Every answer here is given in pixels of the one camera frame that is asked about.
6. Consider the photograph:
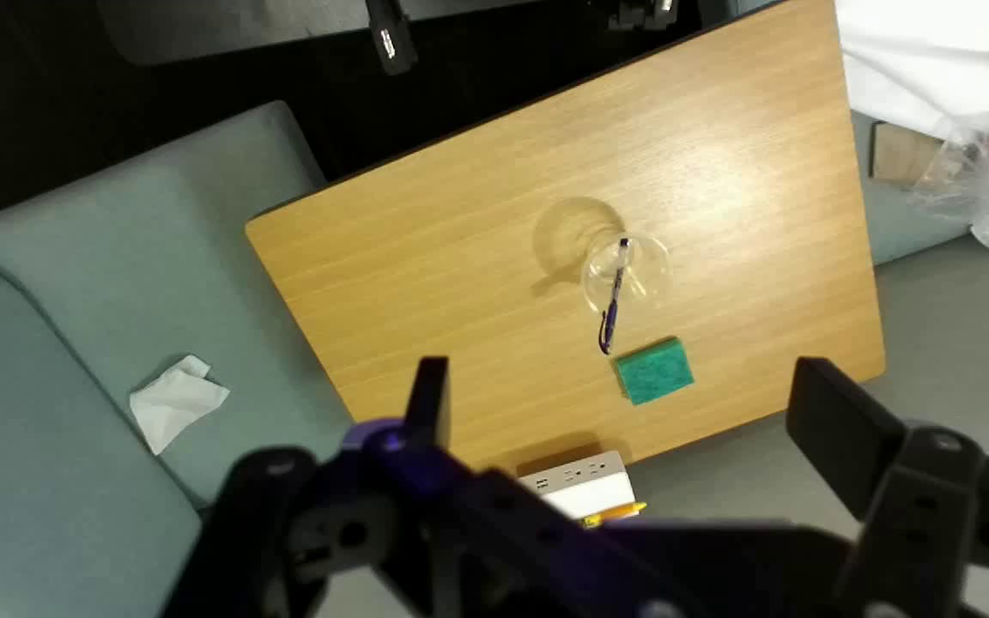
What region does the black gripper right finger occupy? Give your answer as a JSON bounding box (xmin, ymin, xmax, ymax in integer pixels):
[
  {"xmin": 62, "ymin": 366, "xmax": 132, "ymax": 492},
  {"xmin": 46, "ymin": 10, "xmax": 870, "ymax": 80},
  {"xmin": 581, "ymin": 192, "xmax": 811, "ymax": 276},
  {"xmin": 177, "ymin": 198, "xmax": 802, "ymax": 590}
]
[{"xmin": 787, "ymin": 352, "xmax": 912, "ymax": 524}]

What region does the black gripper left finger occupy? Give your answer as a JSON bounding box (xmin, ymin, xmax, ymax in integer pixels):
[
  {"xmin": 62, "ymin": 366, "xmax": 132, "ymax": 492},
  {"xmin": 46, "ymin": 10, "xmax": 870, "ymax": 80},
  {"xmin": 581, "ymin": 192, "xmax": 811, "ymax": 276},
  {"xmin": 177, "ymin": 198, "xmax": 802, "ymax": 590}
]
[{"xmin": 401, "ymin": 352, "xmax": 455, "ymax": 455}]

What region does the dark blue pen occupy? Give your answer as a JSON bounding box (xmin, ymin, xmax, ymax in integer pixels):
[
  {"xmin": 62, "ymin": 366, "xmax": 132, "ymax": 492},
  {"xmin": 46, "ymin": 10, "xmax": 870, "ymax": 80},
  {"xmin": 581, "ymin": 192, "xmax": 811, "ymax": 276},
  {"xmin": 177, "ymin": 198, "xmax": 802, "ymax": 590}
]
[{"xmin": 595, "ymin": 233, "xmax": 635, "ymax": 356}]

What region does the white power strip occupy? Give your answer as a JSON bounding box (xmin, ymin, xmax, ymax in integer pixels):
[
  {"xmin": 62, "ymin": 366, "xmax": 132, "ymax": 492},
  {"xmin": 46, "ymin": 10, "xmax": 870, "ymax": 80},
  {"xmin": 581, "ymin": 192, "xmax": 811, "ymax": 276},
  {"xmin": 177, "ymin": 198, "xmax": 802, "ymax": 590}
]
[{"xmin": 513, "ymin": 447, "xmax": 650, "ymax": 529}]

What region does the green sponge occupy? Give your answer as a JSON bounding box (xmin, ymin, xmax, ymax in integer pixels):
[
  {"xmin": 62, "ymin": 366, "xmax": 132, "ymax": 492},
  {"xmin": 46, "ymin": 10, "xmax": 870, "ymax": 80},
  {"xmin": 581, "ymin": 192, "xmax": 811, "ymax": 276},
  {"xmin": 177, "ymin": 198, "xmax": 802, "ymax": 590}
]
[{"xmin": 608, "ymin": 332, "xmax": 702, "ymax": 410}]

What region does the teal upholstered bench seat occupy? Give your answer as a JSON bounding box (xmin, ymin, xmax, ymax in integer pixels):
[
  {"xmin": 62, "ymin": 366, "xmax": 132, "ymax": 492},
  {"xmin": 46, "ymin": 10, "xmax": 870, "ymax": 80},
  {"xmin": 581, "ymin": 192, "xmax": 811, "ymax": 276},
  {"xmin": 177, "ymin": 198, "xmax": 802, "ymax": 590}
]
[
  {"xmin": 852, "ymin": 111, "xmax": 979, "ymax": 269},
  {"xmin": 0, "ymin": 98, "xmax": 407, "ymax": 618}
]

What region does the crumpled white tissue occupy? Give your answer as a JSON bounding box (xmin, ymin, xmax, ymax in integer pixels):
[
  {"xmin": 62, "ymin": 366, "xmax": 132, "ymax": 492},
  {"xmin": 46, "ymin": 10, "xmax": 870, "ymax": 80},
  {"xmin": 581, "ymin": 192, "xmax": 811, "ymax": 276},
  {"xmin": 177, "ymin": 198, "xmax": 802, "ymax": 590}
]
[{"xmin": 126, "ymin": 352, "xmax": 234, "ymax": 460}]

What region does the brown cardboard piece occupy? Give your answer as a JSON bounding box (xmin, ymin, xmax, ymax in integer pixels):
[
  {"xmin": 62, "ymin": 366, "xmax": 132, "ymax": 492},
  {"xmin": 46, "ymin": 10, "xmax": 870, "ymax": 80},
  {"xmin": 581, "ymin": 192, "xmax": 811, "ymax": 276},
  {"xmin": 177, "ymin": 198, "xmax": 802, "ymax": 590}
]
[{"xmin": 867, "ymin": 116, "xmax": 957, "ymax": 192}]

